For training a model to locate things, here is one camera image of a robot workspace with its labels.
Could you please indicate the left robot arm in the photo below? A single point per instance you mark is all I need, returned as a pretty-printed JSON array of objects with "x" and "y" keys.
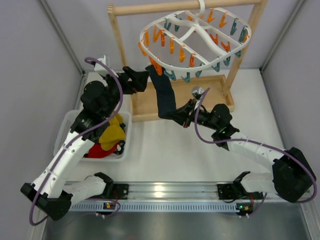
[{"x": 49, "y": 191}]

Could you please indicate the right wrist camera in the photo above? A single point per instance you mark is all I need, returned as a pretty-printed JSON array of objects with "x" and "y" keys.
[{"x": 197, "y": 92}]

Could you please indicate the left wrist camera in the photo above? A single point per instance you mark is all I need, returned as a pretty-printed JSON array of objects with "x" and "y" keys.
[{"x": 98, "y": 68}]

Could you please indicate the dark navy sock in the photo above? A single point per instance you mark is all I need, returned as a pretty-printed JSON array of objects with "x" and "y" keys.
[{"x": 166, "y": 101}]

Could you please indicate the red santa sock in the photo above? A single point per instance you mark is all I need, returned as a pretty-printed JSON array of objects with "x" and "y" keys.
[{"x": 99, "y": 151}]

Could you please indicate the white plastic laundry basket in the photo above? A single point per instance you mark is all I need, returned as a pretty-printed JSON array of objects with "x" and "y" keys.
[{"x": 69, "y": 120}]

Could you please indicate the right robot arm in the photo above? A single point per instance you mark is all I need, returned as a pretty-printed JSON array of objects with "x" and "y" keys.
[{"x": 289, "y": 174}]

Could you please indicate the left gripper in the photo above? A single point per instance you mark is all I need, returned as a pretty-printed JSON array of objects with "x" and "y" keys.
[{"x": 129, "y": 80}]

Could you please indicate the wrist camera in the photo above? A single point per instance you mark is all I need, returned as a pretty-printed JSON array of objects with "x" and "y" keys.
[
  {"x": 197, "y": 92},
  {"x": 98, "y": 68}
]

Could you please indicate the white round clip hanger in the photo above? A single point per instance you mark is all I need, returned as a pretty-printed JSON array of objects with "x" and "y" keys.
[{"x": 194, "y": 41}]

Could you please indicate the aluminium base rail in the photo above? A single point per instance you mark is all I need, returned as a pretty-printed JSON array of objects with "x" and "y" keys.
[{"x": 155, "y": 197}]

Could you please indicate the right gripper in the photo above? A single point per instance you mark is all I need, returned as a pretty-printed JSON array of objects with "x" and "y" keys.
[{"x": 189, "y": 115}]

